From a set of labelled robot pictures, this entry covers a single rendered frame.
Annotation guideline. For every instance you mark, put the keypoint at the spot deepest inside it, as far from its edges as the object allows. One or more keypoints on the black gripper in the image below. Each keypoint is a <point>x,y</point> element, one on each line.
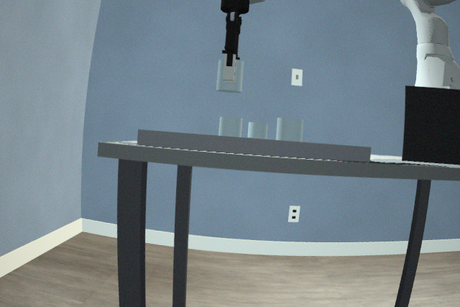
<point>236,7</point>

